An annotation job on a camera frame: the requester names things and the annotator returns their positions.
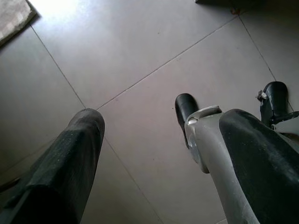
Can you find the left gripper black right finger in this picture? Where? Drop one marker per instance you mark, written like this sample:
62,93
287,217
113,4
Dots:
264,168

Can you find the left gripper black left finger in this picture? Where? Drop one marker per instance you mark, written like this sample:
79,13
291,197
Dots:
58,175

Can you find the grey robot right leg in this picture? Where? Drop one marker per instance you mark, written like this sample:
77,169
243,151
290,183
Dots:
276,98

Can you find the brown floor mat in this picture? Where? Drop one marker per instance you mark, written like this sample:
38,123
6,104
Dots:
14,21

